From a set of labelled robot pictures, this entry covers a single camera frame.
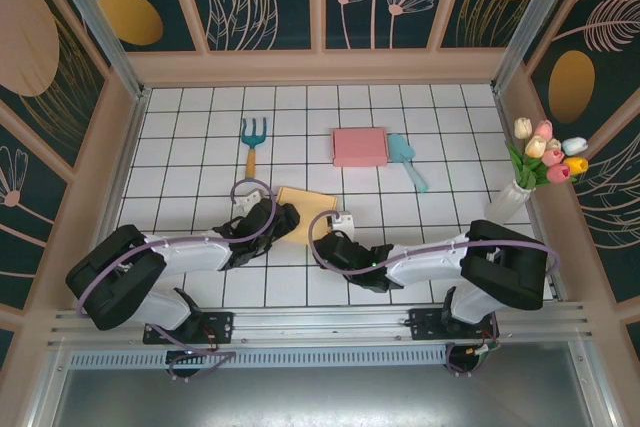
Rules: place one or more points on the yellow paper box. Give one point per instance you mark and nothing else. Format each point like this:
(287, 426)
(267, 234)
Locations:
(312, 212)

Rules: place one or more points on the pink paper box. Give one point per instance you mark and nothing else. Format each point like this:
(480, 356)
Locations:
(360, 147)

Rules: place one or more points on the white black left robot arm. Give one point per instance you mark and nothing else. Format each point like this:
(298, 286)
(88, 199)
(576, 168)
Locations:
(190, 259)

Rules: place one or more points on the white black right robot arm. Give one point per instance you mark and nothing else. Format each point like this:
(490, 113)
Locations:
(425, 267)

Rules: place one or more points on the light teal garden trowel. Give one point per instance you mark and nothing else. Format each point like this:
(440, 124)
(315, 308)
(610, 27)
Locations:
(400, 147)

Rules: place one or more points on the white ribbed vase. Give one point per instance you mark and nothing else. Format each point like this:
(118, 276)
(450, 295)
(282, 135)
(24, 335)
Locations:
(507, 202)

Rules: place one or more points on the artificial tulip bouquet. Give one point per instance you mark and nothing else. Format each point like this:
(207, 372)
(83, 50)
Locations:
(552, 157)

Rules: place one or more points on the aluminium mounting rail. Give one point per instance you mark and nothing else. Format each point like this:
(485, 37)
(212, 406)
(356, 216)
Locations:
(320, 322)

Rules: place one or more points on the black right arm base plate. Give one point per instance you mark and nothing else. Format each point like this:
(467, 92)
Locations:
(425, 324)

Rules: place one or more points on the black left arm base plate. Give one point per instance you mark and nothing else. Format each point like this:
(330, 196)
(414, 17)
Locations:
(222, 327)

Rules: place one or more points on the aluminium left corner post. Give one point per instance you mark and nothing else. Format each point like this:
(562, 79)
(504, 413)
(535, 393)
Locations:
(106, 32)

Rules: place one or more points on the aluminium corner post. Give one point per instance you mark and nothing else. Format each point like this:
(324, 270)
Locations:
(531, 22)
(106, 32)

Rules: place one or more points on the aluminium right corner post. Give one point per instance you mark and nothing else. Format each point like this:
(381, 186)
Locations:
(531, 22)

